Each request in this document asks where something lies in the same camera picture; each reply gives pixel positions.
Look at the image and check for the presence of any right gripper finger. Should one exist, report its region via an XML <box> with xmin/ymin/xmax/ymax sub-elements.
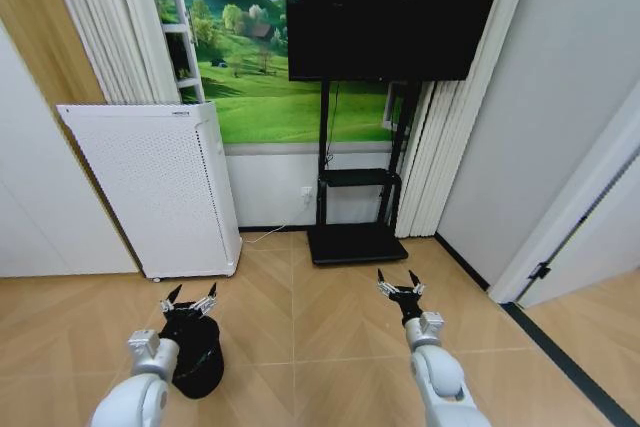
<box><xmin>376</xmin><ymin>269</ymin><xmax>400</xmax><ymax>298</ymax></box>
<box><xmin>405</xmin><ymin>270</ymin><xmax>427</xmax><ymax>298</ymax></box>

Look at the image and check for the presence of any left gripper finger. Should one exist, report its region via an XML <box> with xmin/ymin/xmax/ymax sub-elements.
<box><xmin>159</xmin><ymin>283</ymin><xmax>184</xmax><ymax>313</ymax></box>
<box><xmin>194</xmin><ymin>281</ymin><xmax>219</xmax><ymax>314</ymax></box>

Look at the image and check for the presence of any black trash bin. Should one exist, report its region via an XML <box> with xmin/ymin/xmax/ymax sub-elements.
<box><xmin>168</xmin><ymin>314</ymin><xmax>224</xmax><ymax>401</ymax></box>

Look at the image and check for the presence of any black floor threshold strip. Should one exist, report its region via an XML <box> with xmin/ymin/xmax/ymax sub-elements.
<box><xmin>502</xmin><ymin>300</ymin><xmax>640</xmax><ymax>427</ymax></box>

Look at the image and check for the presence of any black television stand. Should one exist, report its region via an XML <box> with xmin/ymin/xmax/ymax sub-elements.
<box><xmin>305</xmin><ymin>79</ymin><xmax>419</xmax><ymax>266</ymax></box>

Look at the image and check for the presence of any black baseboard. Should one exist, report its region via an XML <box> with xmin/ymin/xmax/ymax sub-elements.
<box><xmin>433</xmin><ymin>230</ymin><xmax>491</xmax><ymax>293</ymax></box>

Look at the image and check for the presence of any white air purifier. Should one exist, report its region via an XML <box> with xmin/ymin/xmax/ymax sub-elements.
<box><xmin>55</xmin><ymin>100</ymin><xmax>244</xmax><ymax>283</ymax></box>

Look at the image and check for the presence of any white pleated curtain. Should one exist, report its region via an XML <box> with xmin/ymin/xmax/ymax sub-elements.
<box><xmin>394</xmin><ymin>0</ymin><xmax>540</xmax><ymax>240</ymax></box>
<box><xmin>42</xmin><ymin>0</ymin><xmax>182</xmax><ymax>105</ymax></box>

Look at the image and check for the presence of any white door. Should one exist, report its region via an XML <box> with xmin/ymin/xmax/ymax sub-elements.
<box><xmin>517</xmin><ymin>144</ymin><xmax>640</xmax><ymax>309</ymax></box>

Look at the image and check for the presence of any large black television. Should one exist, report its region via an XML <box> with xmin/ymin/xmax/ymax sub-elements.
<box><xmin>284</xmin><ymin>0</ymin><xmax>515</xmax><ymax>82</ymax></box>

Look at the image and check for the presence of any white power cable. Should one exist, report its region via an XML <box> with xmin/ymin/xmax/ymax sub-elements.
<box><xmin>239</xmin><ymin>195</ymin><xmax>312</xmax><ymax>244</ymax></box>

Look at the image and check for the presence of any thin black hanging cable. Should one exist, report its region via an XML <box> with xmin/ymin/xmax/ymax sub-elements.
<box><xmin>323</xmin><ymin>80</ymin><xmax>342</xmax><ymax>164</ymax></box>

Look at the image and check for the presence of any green landscape wall poster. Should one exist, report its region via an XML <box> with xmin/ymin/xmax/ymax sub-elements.
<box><xmin>144</xmin><ymin>0</ymin><xmax>416</xmax><ymax>145</ymax></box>

